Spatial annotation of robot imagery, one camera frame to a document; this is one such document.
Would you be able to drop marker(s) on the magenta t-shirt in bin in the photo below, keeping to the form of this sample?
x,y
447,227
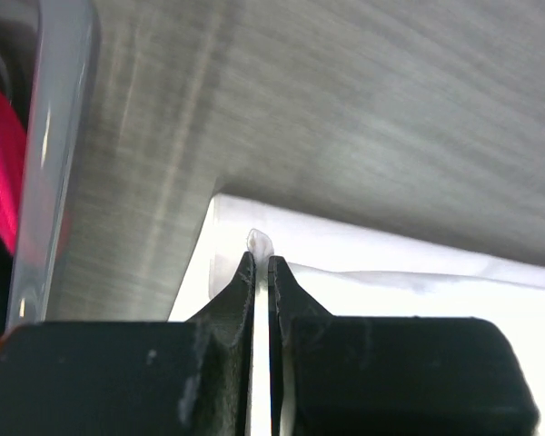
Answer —
x,y
12,166

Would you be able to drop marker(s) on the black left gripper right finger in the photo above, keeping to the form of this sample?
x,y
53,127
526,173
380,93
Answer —
x,y
343,375

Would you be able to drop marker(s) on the white t-shirt with red print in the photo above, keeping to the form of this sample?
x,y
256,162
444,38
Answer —
x,y
357,271

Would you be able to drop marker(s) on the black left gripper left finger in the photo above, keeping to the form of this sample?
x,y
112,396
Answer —
x,y
133,378

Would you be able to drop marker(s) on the clear plastic bin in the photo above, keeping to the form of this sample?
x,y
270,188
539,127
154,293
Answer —
x,y
68,35

